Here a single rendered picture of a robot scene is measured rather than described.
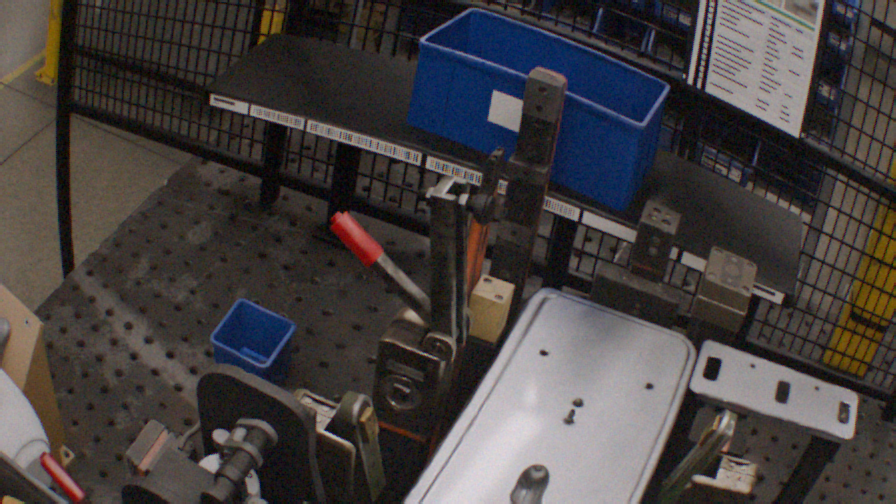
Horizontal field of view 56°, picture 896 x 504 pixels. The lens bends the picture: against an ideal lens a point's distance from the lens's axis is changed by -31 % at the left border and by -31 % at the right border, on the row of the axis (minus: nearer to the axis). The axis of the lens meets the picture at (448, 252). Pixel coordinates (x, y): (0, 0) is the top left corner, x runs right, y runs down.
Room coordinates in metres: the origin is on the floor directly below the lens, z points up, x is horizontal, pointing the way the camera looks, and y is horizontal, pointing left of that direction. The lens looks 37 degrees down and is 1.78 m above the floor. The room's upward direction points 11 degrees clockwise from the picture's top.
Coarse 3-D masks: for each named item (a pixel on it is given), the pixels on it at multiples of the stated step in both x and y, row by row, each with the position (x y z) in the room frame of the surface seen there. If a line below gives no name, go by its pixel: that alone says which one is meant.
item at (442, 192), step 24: (432, 192) 0.84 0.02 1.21; (456, 192) 0.86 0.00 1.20; (432, 216) 0.83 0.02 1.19; (456, 216) 0.86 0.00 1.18; (480, 216) 0.83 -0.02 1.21; (432, 240) 0.83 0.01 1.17; (456, 240) 0.86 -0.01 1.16; (432, 264) 0.83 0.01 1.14; (456, 264) 0.86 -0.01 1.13; (432, 288) 0.83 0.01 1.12; (456, 288) 0.85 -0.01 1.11; (432, 312) 0.83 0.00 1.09; (456, 312) 0.85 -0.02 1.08
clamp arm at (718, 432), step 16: (720, 416) 0.72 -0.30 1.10; (736, 416) 0.71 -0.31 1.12; (704, 432) 0.72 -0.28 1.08; (720, 432) 0.69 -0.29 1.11; (704, 448) 0.70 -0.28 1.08; (720, 448) 0.69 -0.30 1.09; (688, 464) 0.70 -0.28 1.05; (704, 464) 0.69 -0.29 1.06; (672, 480) 0.71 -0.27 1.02; (672, 496) 0.70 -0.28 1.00
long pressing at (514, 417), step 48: (528, 336) 0.93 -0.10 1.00; (576, 336) 0.94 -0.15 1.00; (624, 336) 0.96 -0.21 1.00; (672, 336) 0.97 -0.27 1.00; (480, 384) 0.84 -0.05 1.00; (528, 384) 0.86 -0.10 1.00; (576, 384) 0.87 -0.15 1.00; (624, 384) 0.87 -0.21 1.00; (672, 384) 0.88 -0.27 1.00; (480, 432) 0.77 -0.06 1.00; (528, 432) 0.78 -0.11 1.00; (576, 432) 0.79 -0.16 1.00; (624, 432) 0.80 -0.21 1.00; (432, 480) 0.69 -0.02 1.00; (480, 480) 0.70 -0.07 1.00; (576, 480) 0.72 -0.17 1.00; (624, 480) 0.72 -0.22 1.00
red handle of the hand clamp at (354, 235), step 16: (336, 224) 0.86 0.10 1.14; (352, 224) 0.87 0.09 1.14; (352, 240) 0.86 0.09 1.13; (368, 240) 0.87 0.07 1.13; (368, 256) 0.86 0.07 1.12; (384, 256) 0.87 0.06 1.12; (384, 272) 0.85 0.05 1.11; (400, 272) 0.86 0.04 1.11; (400, 288) 0.85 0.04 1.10; (416, 288) 0.86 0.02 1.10; (416, 304) 0.85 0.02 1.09
